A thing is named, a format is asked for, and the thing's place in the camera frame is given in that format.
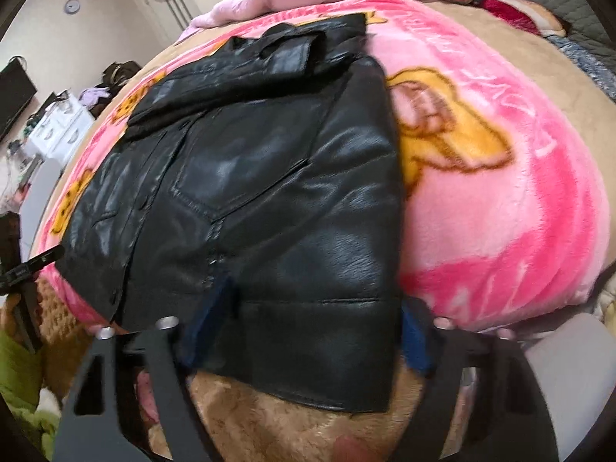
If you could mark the white drawer cabinet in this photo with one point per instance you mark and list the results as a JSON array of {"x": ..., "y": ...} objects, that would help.
[{"x": 60, "y": 127}]

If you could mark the round wall clock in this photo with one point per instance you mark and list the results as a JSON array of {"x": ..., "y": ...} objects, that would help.
[{"x": 72, "y": 6}]

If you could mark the blue patterned cloth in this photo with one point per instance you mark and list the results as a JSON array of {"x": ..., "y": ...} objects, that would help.
[{"x": 584, "y": 62}]

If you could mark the pink cartoon printed blanket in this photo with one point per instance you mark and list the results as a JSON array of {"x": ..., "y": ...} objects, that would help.
[{"x": 505, "y": 231}]

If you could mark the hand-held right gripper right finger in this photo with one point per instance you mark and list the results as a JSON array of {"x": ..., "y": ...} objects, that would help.
[{"x": 418, "y": 341}]

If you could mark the green cloth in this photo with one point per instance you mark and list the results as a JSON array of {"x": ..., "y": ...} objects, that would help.
[{"x": 21, "y": 380}]

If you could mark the person's right hand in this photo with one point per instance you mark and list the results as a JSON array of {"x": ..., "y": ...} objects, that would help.
[{"x": 346, "y": 448}]

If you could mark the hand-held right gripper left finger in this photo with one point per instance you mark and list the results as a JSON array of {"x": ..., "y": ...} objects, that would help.
[{"x": 159, "y": 370}]

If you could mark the black television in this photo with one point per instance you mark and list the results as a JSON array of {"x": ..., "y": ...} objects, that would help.
[{"x": 14, "y": 98}]

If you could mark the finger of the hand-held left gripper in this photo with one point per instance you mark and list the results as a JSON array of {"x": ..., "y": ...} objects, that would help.
[{"x": 41, "y": 262}]

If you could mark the pile of clothes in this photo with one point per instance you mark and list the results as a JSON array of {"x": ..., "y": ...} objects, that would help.
[{"x": 110, "y": 84}]

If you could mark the red patterned pillow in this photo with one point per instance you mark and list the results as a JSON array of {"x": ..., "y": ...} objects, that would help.
[{"x": 515, "y": 14}]

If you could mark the grey rounded panel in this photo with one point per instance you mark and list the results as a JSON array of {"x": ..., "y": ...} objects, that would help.
[{"x": 568, "y": 370}]

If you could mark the black leather jacket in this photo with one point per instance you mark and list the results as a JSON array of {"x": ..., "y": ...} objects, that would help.
[{"x": 288, "y": 250}]

